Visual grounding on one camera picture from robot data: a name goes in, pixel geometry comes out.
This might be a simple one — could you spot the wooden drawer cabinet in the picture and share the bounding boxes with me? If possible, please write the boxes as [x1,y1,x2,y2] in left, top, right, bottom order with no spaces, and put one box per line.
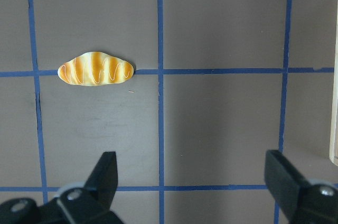
[328,41,338,165]

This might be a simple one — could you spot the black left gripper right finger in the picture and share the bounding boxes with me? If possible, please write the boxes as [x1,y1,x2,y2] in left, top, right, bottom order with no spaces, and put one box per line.
[264,150,337,223]

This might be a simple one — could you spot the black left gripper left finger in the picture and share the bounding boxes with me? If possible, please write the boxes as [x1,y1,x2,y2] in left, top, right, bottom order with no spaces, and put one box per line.
[1,152,123,223]

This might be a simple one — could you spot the toy croissant bread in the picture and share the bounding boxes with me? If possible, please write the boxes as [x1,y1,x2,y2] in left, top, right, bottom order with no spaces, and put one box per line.
[58,51,134,87]

